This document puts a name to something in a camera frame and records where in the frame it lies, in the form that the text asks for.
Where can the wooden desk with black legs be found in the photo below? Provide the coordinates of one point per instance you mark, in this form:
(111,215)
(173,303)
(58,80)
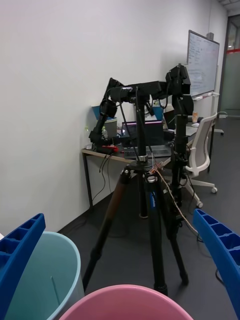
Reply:
(112,156)

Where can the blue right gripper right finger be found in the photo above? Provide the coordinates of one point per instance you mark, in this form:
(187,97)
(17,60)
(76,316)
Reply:
(225,262)

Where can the black mechanical arm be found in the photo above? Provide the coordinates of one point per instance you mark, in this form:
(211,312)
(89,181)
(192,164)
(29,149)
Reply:
(147,90)

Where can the red tool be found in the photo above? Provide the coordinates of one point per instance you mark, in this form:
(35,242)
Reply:
(112,149)

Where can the black pole stand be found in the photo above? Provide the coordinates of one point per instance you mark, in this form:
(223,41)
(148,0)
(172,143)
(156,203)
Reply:
(180,150)

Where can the dark laptop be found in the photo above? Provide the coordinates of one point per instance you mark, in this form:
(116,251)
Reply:
(155,136)

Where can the white office chair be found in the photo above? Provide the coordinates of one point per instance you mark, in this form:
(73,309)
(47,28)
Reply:
(202,140)

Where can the pale blue plastic bin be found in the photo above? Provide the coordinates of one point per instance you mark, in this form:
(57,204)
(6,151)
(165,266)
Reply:
(37,275)

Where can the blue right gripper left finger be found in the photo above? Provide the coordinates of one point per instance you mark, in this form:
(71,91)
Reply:
(10,287)

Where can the pink plastic bin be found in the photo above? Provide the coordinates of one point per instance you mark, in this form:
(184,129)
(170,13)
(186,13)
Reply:
(125,305)

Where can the black tripod with blue label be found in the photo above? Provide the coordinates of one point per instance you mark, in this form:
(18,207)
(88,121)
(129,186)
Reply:
(156,225)

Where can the whiteboard on stand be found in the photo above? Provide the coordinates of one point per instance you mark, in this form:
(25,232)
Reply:
(202,62)

